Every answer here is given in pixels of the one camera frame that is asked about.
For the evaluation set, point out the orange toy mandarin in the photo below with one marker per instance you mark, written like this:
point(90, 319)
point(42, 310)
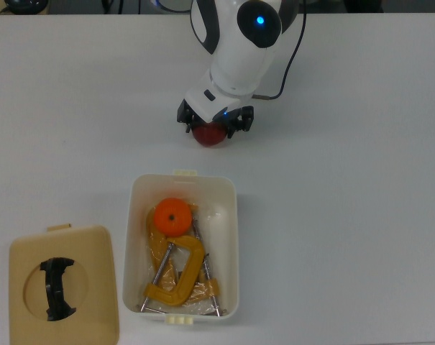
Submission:
point(172, 215)

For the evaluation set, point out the tan plastic box lid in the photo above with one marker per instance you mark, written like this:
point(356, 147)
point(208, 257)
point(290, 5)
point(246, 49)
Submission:
point(95, 287)

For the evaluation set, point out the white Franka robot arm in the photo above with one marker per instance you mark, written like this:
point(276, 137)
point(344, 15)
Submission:
point(246, 61)

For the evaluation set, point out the yellow metal C-clamp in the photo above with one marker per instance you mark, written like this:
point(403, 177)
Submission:
point(156, 248)
point(193, 258)

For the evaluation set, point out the red toy apple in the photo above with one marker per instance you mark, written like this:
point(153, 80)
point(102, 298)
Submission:
point(208, 137)

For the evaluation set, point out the black round device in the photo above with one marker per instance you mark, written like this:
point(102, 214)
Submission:
point(26, 5)

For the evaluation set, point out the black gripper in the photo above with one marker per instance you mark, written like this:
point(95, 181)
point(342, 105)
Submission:
point(231, 116)

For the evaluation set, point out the cream plastic container box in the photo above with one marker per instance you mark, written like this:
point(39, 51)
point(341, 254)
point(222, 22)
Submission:
point(130, 251)

